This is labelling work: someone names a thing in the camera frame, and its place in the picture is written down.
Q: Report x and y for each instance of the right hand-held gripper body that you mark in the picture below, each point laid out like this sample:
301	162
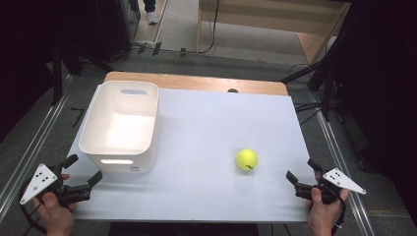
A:
344	181

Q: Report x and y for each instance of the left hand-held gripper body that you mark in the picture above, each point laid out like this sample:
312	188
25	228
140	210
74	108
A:
37	183

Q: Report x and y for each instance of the yellow tennis ball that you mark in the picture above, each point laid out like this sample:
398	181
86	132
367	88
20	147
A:
247	159

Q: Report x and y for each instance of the white plastic bin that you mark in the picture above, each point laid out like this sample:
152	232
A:
119	131

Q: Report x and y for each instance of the person's left hand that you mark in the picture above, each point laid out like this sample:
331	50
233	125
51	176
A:
55	216

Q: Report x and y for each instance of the person's right hand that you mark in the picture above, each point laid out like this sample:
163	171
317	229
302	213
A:
323	219

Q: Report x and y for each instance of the black tripod stand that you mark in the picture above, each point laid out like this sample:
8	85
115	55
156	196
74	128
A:
326	95

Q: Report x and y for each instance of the white board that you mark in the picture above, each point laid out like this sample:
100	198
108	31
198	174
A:
203	131

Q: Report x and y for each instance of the dark table grommet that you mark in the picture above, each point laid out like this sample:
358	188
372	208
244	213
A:
232	90

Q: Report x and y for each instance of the black curtain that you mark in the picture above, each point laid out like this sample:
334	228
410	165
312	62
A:
26	49
387	82

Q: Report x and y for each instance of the wooden table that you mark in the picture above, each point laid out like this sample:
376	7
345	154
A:
196	82

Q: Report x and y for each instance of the light wooden desk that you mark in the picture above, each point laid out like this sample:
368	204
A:
255	14

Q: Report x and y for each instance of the metal floor rail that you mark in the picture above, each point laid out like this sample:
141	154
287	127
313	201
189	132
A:
36	141
341	170

